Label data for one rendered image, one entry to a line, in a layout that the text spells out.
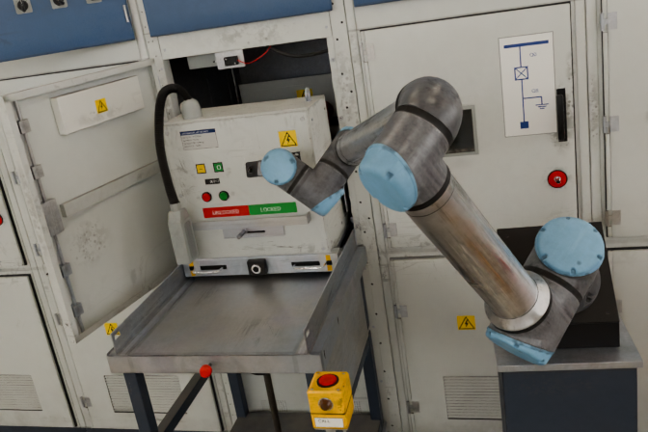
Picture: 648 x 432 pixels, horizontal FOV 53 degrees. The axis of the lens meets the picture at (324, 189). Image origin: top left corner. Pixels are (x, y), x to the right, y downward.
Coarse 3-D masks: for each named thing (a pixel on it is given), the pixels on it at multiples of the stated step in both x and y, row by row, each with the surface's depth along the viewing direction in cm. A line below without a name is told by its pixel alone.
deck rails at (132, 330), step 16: (352, 240) 223; (352, 256) 220; (176, 272) 216; (336, 272) 199; (160, 288) 205; (176, 288) 216; (336, 288) 197; (144, 304) 196; (160, 304) 205; (320, 304) 180; (128, 320) 187; (144, 320) 195; (320, 320) 179; (112, 336) 179; (128, 336) 186; (144, 336) 188; (304, 336) 164; (128, 352) 180; (304, 352) 166
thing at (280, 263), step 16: (240, 256) 215; (256, 256) 212; (272, 256) 211; (288, 256) 209; (304, 256) 208; (336, 256) 205; (224, 272) 217; (240, 272) 215; (272, 272) 213; (288, 272) 211
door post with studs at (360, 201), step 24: (336, 0) 203; (336, 24) 205; (336, 48) 208; (336, 72) 210; (336, 96) 213; (360, 192) 222; (360, 216) 224; (360, 240) 228; (384, 312) 234; (384, 336) 237; (384, 360) 241
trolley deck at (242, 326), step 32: (192, 288) 216; (224, 288) 212; (256, 288) 208; (288, 288) 204; (320, 288) 201; (352, 288) 204; (160, 320) 197; (192, 320) 194; (224, 320) 191; (256, 320) 188; (288, 320) 185; (160, 352) 178; (192, 352) 176; (224, 352) 173; (256, 352) 171; (288, 352) 168; (320, 352) 165
